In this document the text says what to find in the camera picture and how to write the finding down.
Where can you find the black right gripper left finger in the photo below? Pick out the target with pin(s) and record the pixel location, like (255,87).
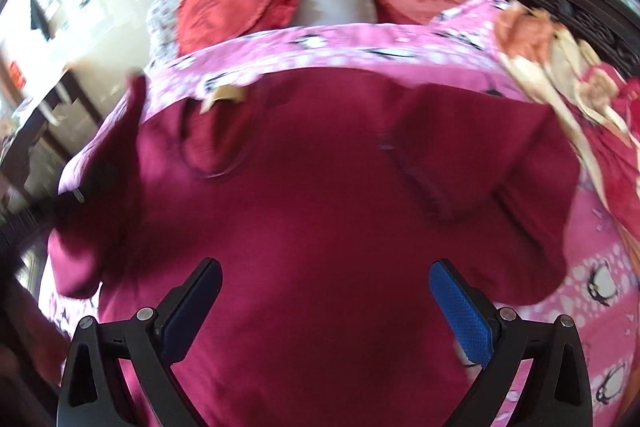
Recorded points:
(94,391)

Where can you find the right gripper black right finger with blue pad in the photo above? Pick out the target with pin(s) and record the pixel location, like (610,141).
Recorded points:
(557,389)

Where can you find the dark red sweater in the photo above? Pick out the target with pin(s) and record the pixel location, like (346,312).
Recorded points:
(326,195)

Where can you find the pink penguin blanket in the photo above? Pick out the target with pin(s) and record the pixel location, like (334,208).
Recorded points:
(459,48)

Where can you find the dark wooden desk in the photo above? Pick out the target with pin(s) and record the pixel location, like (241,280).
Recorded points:
(34,118)

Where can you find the orange cream blanket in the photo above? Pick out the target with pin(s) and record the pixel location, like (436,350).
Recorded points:
(587,95)

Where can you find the black cloth on hook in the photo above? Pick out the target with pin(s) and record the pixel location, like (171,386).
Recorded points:
(38,19)

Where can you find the dark carved wooden headboard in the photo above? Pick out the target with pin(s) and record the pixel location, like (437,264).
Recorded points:
(609,26)

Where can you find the left red heart pillow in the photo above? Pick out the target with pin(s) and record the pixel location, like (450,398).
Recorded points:
(204,23)

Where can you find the red wall sticker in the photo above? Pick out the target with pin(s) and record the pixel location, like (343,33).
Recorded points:
(17,76)

